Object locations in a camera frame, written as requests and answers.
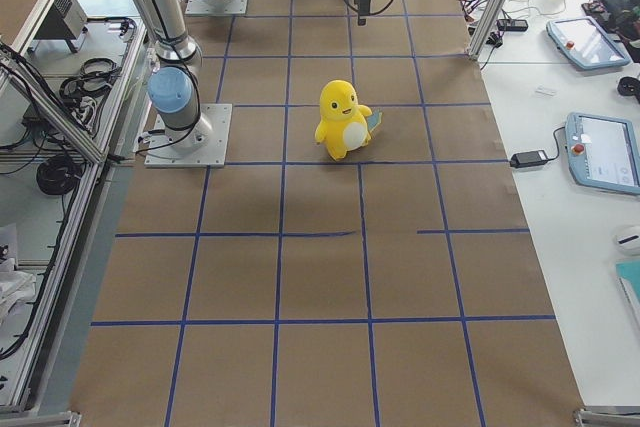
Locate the yellow plush toy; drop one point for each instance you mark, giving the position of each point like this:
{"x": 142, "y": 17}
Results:
{"x": 345, "y": 125}

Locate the black power adapter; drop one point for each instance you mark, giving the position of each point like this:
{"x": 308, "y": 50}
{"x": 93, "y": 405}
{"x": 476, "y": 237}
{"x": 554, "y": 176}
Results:
{"x": 528, "y": 159}

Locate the blue teach pendant far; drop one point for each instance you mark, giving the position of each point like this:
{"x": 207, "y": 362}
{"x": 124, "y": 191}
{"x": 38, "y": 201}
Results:
{"x": 586, "y": 44}

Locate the blue teach pendant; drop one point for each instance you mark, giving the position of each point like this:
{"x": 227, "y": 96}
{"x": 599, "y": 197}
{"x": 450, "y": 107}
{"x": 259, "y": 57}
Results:
{"x": 602, "y": 153}
{"x": 586, "y": 44}

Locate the blue teach pendant near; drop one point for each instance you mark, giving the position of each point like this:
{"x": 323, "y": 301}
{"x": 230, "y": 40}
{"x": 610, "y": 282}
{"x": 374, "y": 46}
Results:
{"x": 602, "y": 153}

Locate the grey electronics box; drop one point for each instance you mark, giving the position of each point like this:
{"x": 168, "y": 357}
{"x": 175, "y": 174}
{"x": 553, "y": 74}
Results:
{"x": 65, "y": 21}

